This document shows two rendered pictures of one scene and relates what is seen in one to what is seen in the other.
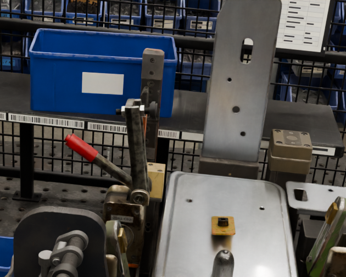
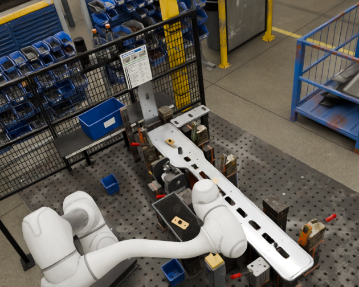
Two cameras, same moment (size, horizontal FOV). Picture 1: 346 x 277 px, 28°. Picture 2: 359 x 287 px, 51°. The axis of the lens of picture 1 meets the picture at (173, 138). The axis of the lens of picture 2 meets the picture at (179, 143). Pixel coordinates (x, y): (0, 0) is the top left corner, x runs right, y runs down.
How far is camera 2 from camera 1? 149 cm
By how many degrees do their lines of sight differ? 28
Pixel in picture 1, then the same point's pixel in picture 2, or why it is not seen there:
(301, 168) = (170, 115)
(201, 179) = (152, 132)
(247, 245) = (178, 142)
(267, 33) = (150, 90)
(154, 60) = (124, 110)
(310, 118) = (159, 98)
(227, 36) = (141, 95)
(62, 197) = (98, 156)
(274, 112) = not seen: hidden behind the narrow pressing
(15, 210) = (90, 168)
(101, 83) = (109, 122)
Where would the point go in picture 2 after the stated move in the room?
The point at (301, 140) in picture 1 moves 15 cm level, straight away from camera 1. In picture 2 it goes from (167, 109) to (159, 98)
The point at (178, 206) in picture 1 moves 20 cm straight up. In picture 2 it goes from (155, 143) to (150, 119)
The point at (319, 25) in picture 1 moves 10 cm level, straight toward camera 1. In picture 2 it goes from (149, 72) to (154, 78)
